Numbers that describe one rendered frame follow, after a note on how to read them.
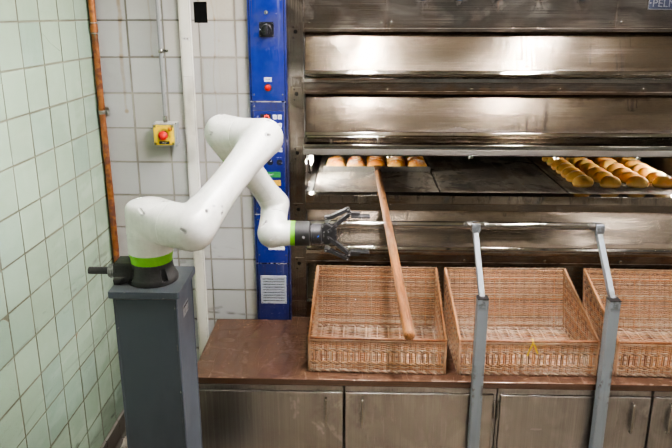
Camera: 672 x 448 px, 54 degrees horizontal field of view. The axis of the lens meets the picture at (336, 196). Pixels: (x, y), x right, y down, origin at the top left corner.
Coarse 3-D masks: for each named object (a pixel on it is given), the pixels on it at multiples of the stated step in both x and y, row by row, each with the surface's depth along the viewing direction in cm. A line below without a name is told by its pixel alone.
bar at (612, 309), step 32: (352, 224) 260; (416, 224) 259; (448, 224) 258; (480, 224) 257; (512, 224) 258; (544, 224) 257; (576, 224) 257; (480, 256) 253; (480, 288) 246; (608, 288) 245; (480, 320) 244; (608, 320) 243; (480, 352) 248; (608, 352) 246; (480, 384) 251; (608, 384) 250; (480, 416) 255
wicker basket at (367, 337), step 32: (352, 288) 301; (384, 288) 300; (416, 288) 299; (320, 320) 302; (352, 320) 301; (384, 320) 300; (416, 320) 300; (320, 352) 277; (352, 352) 277; (384, 352) 260; (416, 352) 260
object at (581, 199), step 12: (312, 192) 299; (324, 192) 299; (336, 192) 299; (348, 192) 299; (360, 192) 299; (372, 192) 299; (396, 192) 299; (408, 192) 299; (420, 192) 299; (432, 192) 299; (444, 192) 299; (480, 204) 295; (492, 204) 294; (504, 204) 294; (516, 204) 294; (528, 204) 294; (540, 204) 294; (552, 204) 293; (564, 204) 293; (576, 204) 293; (588, 204) 293; (600, 204) 293; (612, 204) 292; (624, 204) 292; (636, 204) 292; (648, 204) 292; (660, 204) 292
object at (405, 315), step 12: (384, 192) 290; (384, 204) 270; (384, 216) 256; (396, 252) 218; (396, 264) 207; (396, 276) 198; (396, 288) 191; (408, 312) 175; (408, 324) 168; (408, 336) 165
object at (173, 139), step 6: (156, 126) 282; (162, 126) 282; (168, 126) 282; (174, 126) 282; (156, 132) 283; (168, 132) 283; (174, 132) 283; (156, 138) 284; (168, 138) 283; (174, 138) 284; (156, 144) 284; (162, 144) 284; (168, 144) 284; (174, 144) 284
